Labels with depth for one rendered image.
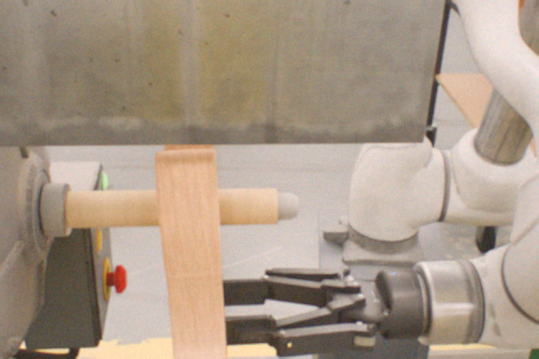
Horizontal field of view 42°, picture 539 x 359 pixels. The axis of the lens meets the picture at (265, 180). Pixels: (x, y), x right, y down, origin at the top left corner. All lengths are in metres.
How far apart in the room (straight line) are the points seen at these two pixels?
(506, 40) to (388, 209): 0.63
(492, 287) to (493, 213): 0.76
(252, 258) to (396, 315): 2.02
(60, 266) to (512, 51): 0.60
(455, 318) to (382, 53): 0.40
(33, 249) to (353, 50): 0.33
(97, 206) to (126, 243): 2.23
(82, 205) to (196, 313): 0.13
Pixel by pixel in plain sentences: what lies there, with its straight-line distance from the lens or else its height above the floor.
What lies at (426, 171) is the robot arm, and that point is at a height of 0.92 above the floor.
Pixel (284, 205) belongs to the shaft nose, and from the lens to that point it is 0.61.
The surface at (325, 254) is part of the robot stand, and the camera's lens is 1.54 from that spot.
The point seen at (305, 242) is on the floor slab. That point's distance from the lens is 2.85.
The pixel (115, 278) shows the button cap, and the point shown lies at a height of 0.99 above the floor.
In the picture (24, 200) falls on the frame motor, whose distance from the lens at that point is 0.59.
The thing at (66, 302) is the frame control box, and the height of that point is 1.00.
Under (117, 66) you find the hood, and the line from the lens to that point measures 0.40.
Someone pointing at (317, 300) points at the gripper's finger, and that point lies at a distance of 0.78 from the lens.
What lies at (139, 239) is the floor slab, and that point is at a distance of 2.86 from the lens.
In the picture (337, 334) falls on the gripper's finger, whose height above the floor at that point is 1.11.
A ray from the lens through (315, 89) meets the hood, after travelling 0.41.
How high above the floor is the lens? 1.57
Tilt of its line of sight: 29 degrees down
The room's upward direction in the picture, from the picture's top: 2 degrees clockwise
